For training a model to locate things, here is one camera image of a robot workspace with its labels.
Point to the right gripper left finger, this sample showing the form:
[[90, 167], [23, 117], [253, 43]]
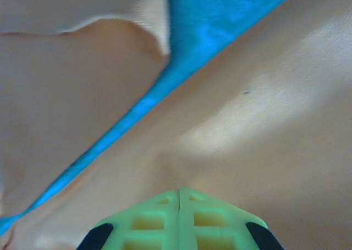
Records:
[[154, 219]]

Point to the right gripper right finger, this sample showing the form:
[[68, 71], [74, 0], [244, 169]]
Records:
[[209, 219]]

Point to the orange trousers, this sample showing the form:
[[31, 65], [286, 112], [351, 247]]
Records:
[[247, 123]]

